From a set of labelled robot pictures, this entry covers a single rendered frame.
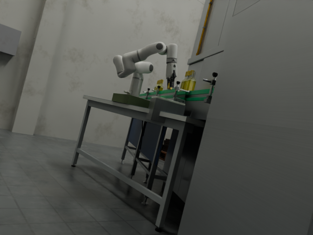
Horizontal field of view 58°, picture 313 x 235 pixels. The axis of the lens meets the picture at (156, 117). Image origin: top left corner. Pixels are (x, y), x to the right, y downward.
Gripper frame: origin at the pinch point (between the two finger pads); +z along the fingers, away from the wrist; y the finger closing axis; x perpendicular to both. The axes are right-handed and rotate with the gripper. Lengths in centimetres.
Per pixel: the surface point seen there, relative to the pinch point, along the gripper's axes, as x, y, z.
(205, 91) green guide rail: -17.1, -19.7, 4.7
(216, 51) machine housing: -47, 15, -32
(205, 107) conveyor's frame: -11.6, -29.7, 15.7
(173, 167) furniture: 6, -24, 54
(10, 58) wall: 131, 278, -46
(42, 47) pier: 89, 272, -67
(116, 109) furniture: 24, 60, 20
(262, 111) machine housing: 16, -111, 17
